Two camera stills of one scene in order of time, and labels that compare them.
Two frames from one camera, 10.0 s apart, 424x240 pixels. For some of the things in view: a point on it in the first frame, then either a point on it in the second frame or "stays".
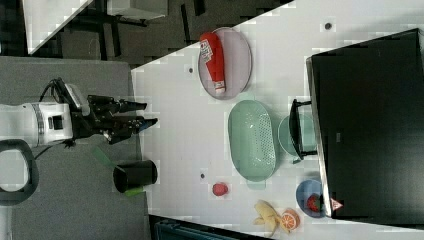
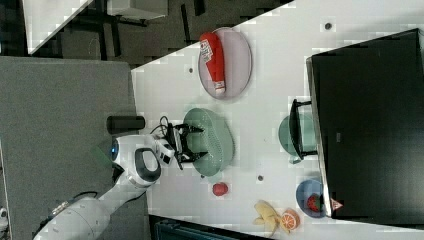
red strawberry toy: (314, 203) stays
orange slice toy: (290, 219) stays
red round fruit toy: (220, 189) stays
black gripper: (102, 116) to (174, 134)
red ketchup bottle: (211, 50) stays
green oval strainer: (251, 140) to (215, 139)
